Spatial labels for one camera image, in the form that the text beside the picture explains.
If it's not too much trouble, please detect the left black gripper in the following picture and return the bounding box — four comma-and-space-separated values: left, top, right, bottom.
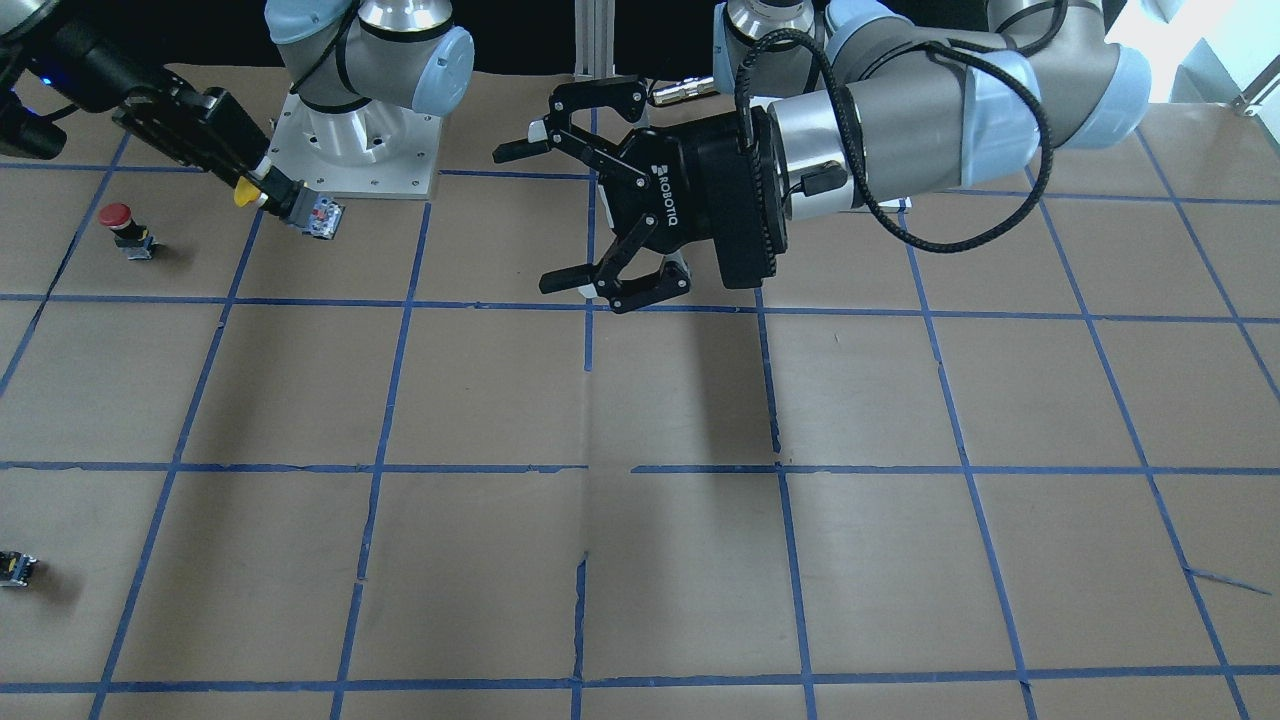
492, 77, 791, 315

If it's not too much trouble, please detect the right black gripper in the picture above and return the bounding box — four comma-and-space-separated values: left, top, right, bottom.
111, 87, 303, 213

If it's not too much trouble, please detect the yellow push button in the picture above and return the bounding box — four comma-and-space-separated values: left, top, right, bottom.
259, 183, 344, 240

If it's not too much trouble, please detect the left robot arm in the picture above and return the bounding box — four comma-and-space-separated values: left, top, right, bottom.
493, 1, 1152, 313

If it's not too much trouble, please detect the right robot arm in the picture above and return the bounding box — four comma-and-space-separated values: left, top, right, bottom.
3, 1, 475, 223

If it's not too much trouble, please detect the red push button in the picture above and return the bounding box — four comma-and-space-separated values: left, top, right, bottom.
97, 202, 156, 261

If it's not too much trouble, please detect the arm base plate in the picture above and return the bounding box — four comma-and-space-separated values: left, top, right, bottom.
748, 150, 913, 215
269, 94, 444, 201

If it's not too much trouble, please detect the silver cable connector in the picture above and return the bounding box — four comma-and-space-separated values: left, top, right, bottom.
646, 76, 719, 108

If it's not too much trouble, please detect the aluminium frame post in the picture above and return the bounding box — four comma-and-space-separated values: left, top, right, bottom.
573, 0, 617, 79

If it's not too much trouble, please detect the black braided cable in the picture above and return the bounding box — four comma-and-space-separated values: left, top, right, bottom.
733, 0, 1079, 254

